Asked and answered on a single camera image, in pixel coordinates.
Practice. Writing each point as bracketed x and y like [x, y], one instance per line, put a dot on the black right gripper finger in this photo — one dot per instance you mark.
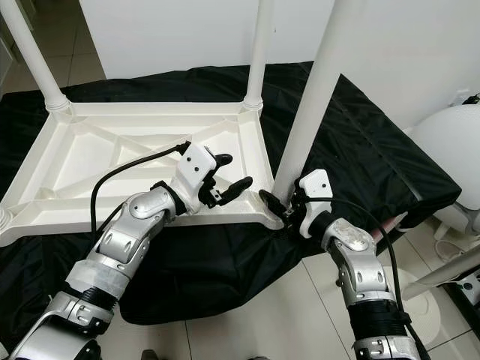
[273, 202]

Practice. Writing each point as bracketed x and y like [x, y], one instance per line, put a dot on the white plastic table leg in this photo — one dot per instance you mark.
[259, 45]
[37, 52]
[315, 82]
[4, 219]

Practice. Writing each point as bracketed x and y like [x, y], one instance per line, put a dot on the white plastic table top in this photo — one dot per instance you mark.
[90, 157]

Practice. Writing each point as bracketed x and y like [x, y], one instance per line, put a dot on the black table cloth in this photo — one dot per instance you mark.
[367, 135]

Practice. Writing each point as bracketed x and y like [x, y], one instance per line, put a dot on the dark robot left foot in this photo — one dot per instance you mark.
[151, 355]

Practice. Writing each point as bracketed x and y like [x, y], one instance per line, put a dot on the white power strip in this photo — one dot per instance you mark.
[471, 283]

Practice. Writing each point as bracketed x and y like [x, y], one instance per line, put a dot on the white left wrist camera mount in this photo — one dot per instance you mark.
[199, 165]

